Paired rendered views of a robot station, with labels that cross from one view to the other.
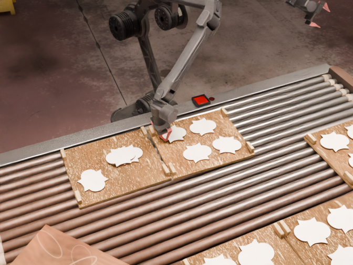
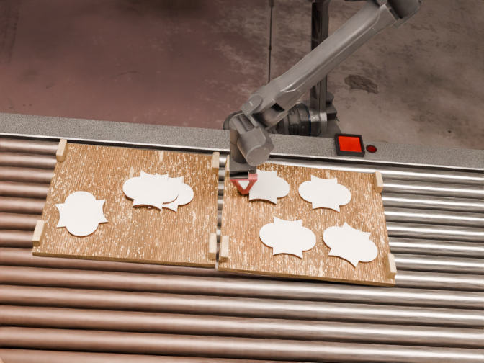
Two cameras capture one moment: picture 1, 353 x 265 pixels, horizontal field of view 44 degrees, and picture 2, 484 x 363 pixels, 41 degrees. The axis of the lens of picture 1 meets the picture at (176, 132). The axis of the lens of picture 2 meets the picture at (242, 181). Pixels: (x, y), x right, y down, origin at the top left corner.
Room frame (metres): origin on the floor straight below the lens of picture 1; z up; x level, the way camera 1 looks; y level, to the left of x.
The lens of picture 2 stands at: (0.45, -0.27, 2.13)
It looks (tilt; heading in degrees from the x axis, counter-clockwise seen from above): 47 degrees down; 18
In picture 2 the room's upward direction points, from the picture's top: 10 degrees clockwise
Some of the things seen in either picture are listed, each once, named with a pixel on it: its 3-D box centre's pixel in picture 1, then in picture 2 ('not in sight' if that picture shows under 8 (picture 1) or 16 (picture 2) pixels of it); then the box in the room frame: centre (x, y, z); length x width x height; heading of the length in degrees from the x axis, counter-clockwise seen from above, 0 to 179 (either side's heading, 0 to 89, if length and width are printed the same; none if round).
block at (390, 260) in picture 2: (249, 146); (390, 265); (1.46, -0.34, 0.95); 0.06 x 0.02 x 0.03; 23
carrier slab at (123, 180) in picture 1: (114, 165); (133, 202); (1.34, 0.28, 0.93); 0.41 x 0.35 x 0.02; 115
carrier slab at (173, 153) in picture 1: (199, 142); (305, 218); (1.50, -0.11, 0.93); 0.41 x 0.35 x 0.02; 113
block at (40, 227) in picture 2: (78, 197); (39, 233); (1.14, 0.40, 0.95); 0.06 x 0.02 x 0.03; 25
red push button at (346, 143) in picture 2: (200, 101); (349, 145); (1.83, -0.13, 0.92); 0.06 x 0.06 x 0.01; 25
